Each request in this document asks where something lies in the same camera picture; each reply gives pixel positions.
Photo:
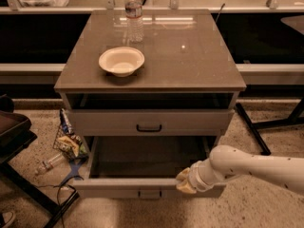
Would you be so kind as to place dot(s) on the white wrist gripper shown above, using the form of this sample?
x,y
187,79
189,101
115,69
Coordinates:
x,y
195,176

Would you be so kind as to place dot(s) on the drawer with black handle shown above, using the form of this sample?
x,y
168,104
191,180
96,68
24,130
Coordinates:
x,y
140,167
150,122

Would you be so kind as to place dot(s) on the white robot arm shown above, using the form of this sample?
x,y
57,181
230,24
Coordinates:
x,y
226,162

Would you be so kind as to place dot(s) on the grey drawer cabinet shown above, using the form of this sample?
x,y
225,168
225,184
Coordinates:
x,y
187,65

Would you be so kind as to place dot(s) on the black metal stand legs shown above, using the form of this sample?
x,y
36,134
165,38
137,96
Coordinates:
x,y
295,118

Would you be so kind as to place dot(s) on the white paper bowl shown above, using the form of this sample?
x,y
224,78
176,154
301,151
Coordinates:
x,y
121,61

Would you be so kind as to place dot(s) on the empty plastic bottle on floor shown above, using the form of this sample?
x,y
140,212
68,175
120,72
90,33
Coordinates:
x,y
48,165

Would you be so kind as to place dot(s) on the black chair with base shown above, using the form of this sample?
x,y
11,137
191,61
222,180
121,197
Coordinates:
x,y
15,136

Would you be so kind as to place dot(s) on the shoe at bottom left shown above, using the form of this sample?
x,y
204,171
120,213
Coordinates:
x,y
7,219

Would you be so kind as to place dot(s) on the clear plastic water bottle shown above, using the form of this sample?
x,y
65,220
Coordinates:
x,y
134,18

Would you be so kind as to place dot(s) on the wire basket with snack bags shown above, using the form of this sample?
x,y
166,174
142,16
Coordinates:
x,y
67,141

